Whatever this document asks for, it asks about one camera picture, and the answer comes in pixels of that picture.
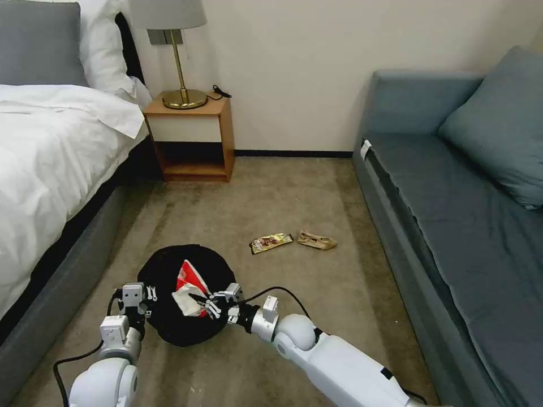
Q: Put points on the black baseboard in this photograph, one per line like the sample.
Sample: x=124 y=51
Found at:
x=292 y=153

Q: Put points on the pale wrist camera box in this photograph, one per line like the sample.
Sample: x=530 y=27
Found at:
x=233 y=292
x=132 y=294

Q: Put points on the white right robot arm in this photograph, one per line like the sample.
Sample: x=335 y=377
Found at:
x=339 y=360

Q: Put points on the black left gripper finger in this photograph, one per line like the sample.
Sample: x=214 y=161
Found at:
x=148 y=314
x=151 y=293

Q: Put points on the brown snack wrapper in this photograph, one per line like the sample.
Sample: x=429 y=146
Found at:
x=271 y=242

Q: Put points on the grey bed frame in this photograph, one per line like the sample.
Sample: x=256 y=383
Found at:
x=63 y=280

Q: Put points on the wooden nightstand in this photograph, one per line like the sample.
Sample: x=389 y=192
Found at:
x=188 y=127

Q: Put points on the grey pillow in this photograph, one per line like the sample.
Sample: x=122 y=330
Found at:
x=38 y=42

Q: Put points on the white sofa tag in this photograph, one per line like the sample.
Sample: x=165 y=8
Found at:
x=366 y=149

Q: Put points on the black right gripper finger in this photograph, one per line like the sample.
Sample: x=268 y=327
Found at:
x=218 y=294
x=214 y=309

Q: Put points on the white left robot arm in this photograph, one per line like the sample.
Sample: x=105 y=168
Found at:
x=112 y=373

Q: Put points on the red and white snack bag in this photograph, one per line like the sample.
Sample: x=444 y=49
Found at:
x=189 y=275

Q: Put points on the brass lamp with grey shade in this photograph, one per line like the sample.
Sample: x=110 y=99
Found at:
x=185 y=99

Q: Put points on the white pillow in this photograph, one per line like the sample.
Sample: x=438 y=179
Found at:
x=104 y=46

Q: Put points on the blue-grey sofa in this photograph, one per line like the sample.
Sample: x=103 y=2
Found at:
x=445 y=237

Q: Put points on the white duvet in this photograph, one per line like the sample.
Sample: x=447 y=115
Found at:
x=55 y=161

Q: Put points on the black headboard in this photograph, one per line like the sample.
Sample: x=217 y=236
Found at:
x=132 y=51

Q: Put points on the blue-grey sofa cushion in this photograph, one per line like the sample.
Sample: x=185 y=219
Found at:
x=496 y=127

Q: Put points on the tan crumpled paper wrapper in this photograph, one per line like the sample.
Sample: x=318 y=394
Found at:
x=316 y=241

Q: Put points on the black round trash bin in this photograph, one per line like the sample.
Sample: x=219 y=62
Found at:
x=169 y=263

